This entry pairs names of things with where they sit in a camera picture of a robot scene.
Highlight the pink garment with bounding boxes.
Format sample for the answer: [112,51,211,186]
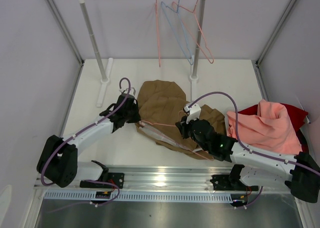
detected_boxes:
[226,99,302,155]

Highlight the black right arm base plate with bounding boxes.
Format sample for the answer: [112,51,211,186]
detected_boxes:
[210,174,259,191]

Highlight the grey slotted cable duct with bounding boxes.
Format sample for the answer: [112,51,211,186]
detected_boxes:
[44,190,233,203]

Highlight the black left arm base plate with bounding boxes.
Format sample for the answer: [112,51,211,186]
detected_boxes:
[79,172,125,189]

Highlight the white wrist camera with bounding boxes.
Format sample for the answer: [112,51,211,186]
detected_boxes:
[183,103,201,123]
[119,87,136,97]

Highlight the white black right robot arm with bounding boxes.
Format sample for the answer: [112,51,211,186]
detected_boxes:
[175,116,320,203]

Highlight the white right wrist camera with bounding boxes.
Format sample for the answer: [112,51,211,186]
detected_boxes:
[183,103,201,123]

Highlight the white laundry basket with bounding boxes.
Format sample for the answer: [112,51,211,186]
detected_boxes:
[224,97,311,162]

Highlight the aluminium mounting rail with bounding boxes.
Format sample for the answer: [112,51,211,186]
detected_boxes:
[33,165,307,194]

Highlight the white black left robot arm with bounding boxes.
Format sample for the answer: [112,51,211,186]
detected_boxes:
[36,93,141,188]

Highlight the red garment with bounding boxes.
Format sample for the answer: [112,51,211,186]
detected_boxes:
[234,103,309,158]

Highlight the silver white clothes rack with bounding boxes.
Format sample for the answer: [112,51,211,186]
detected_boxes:
[72,0,210,108]

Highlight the pink wire hanger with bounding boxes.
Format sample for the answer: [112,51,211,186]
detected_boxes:
[155,0,161,67]
[171,0,215,65]
[139,107,214,161]

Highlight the tan brown skirt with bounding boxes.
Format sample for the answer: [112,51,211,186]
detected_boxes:
[136,80,213,160]

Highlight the blue wire hanger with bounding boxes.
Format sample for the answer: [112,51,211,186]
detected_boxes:
[160,0,194,65]

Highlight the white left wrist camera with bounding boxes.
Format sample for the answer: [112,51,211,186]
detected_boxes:
[119,87,136,97]

